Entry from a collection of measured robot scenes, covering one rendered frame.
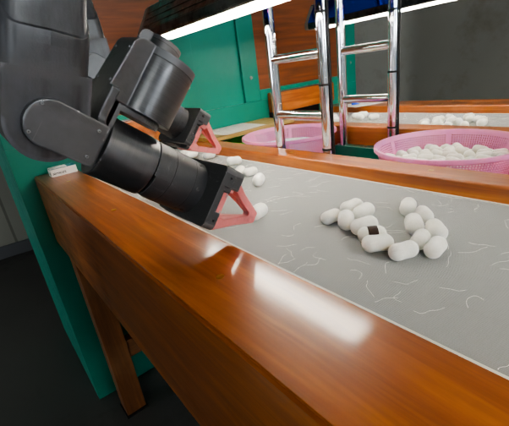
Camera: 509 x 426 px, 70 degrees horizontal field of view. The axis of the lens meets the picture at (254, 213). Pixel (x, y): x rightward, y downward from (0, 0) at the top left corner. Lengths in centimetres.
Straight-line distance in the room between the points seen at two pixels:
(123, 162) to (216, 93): 96
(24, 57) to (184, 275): 22
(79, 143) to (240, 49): 107
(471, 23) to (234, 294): 273
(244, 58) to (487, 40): 188
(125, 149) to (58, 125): 6
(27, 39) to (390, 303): 34
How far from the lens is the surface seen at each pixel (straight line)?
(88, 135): 31
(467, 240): 47
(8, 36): 30
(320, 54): 77
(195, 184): 37
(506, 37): 284
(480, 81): 290
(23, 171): 108
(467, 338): 33
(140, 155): 34
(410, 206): 51
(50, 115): 30
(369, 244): 42
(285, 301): 31
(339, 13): 106
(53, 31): 30
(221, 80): 129
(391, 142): 87
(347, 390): 24
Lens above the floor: 95
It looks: 21 degrees down
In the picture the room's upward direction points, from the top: 8 degrees counter-clockwise
